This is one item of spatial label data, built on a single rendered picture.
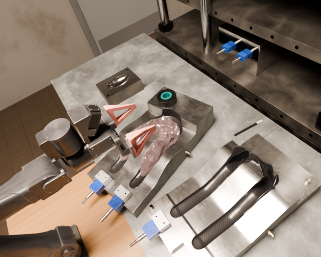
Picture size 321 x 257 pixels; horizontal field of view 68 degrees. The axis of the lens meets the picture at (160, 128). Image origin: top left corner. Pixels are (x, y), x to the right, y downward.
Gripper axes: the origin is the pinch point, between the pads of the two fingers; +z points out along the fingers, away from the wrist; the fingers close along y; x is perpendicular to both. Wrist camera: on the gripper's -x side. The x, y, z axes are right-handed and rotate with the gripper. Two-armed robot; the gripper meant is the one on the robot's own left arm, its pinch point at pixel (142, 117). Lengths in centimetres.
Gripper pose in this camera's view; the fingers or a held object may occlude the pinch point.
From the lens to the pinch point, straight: 58.9
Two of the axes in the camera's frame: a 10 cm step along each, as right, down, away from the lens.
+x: 1.7, 6.3, 7.6
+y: -5.5, -5.8, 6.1
